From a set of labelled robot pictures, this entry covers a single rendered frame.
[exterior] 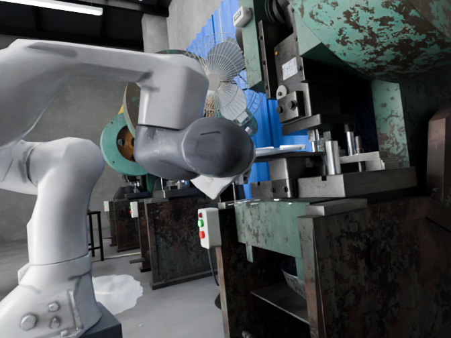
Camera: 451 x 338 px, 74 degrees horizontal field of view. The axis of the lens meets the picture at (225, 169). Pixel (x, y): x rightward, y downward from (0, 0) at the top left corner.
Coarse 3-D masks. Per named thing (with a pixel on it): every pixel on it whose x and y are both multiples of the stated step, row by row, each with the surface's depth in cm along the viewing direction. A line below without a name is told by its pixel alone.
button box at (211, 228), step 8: (208, 208) 109; (216, 208) 106; (208, 216) 103; (216, 216) 104; (208, 224) 103; (216, 224) 104; (208, 232) 102; (216, 232) 104; (208, 240) 102; (216, 240) 103; (208, 248) 103; (216, 280) 109
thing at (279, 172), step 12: (264, 156) 83; (276, 156) 84; (288, 156) 86; (300, 156) 89; (312, 156) 95; (276, 168) 93; (288, 168) 89; (300, 168) 90; (276, 180) 94; (288, 180) 89; (276, 192) 94; (288, 192) 89
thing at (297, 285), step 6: (288, 258) 111; (294, 258) 113; (282, 264) 105; (288, 264) 109; (294, 264) 112; (282, 270) 98; (288, 270) 108; (294, 270) 110; (288, 276) 95; (294, 276) 91; (288, 282) 97; (294, 282) 92; (300, 282) 90; (294, 288) 94; (300, 288) 91; (300, 294) 94
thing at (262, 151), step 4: (300, 144) 91; (304, 144) 88; (256, 148) 103; (260, 148) 102; (264, 148) 102; (268, 148) 91; (272, 148) 88; (276, 148) 97; (280, 148) 94; (284, 148) 91; (288, 148) 89; (292, 148) 77; (296, 148) 78; (300, 148) 79; (256, 152) 82; (260, 152) 82; (264, 152) 74; (268, 152) 74; (272, 152) 74; (276, 152) 75; (280, 152) 75; (284, 152) 76; (256, 156) 75
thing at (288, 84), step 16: (288, 48) 99; (288, 64) 99; (288, 80) 100; (288, 96) 96; (304, 96) 93; (320, 96) 93; (336, 96) 97; (288, 112) 96; (304, 112) 93; (320, 112) 93; (336, 112) 96
